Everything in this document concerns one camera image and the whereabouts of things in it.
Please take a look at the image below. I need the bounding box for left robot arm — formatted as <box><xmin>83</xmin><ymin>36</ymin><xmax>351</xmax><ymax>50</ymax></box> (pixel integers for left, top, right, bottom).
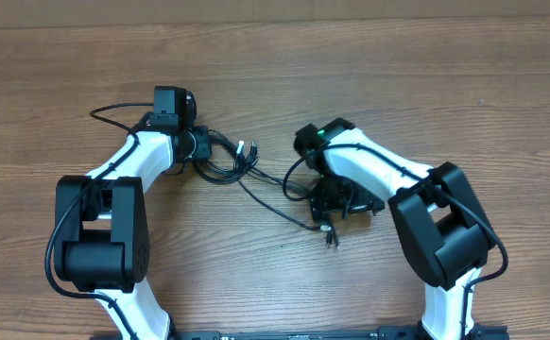
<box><xmin>44</xmin><ymin>86</ymin><xmax>212</xmax><ymax>339</ymax></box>

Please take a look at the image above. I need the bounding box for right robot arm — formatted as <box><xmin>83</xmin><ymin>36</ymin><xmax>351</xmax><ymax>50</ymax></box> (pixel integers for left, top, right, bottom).
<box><xmin>294</xmin><ymin>118</ymin><xmax>509</xmax><ymax>339</ymax></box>

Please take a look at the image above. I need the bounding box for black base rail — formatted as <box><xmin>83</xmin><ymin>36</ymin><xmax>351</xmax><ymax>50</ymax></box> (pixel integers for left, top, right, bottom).
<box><xmin>161</xmin><ymin>324</ymin><xmax>510</xmax><ymax>340</ymax></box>

